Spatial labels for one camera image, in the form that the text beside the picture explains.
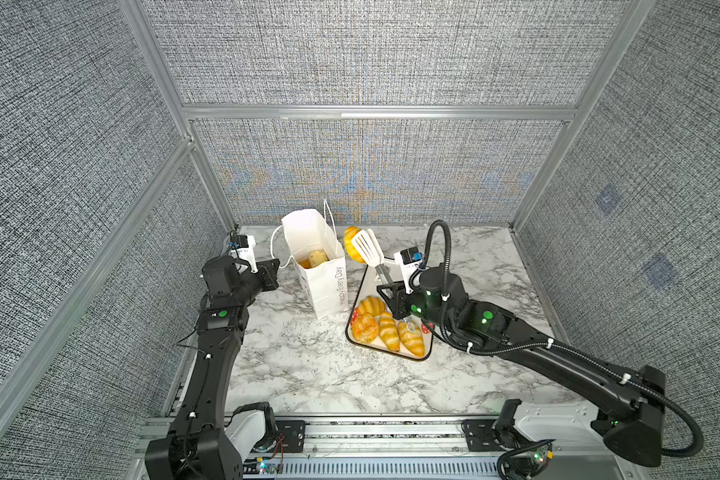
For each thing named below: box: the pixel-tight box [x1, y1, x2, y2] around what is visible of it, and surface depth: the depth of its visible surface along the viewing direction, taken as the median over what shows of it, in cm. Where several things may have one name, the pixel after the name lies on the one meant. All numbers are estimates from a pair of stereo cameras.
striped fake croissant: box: [379, 311, 401, 352], surface depth 89 cm
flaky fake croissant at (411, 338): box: [398, 320, 425, 358], surface depth 88 cm
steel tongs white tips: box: [351, 229, 393, 285], surface depth 69 cm
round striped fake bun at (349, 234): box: [344, 226, 366, 263], surface depth 72 cm
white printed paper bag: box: [281, 207, 349, 320], surface depth 89 cm
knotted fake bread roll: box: [351, 313, 379, 344], surface depth 89 cm
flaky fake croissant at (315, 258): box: [299, 249, 330, 269], surface depth 102 cm
